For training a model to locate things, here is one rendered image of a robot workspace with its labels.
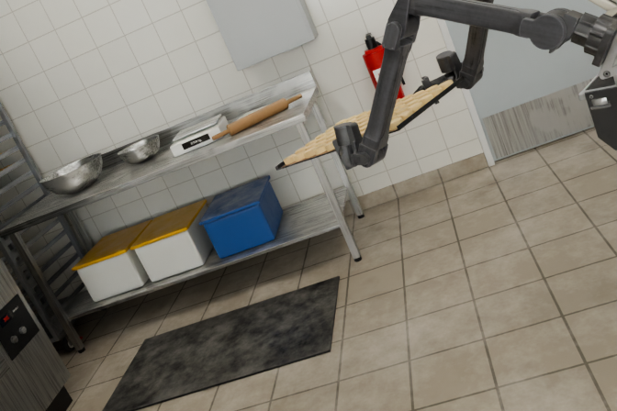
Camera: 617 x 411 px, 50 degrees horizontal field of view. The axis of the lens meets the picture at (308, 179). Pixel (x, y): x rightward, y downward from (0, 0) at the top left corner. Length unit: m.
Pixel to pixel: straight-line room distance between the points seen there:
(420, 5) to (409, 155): 2.61
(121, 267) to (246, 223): 0.82
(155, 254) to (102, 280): 0.39
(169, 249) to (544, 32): 2.85
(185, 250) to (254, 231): 0.43
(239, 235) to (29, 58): 1.81
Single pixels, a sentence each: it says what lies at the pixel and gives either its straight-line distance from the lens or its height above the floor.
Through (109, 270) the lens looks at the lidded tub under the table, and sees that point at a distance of 4.16.
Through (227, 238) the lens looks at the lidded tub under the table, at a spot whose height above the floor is 0.34.
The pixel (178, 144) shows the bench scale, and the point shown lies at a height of 0.94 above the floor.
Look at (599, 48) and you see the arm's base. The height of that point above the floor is 1.12.
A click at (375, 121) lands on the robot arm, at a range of 1.86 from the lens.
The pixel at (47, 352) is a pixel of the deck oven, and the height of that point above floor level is 0.31.
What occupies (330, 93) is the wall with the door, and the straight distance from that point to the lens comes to 4.16.
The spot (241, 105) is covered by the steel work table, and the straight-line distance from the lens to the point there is 4.18.
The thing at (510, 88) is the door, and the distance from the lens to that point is 4.25.
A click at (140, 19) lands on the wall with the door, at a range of 4.33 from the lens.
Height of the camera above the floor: 1.48
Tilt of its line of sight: 16 degrees down
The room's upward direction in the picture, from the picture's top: 24 degrees counter-clockwise
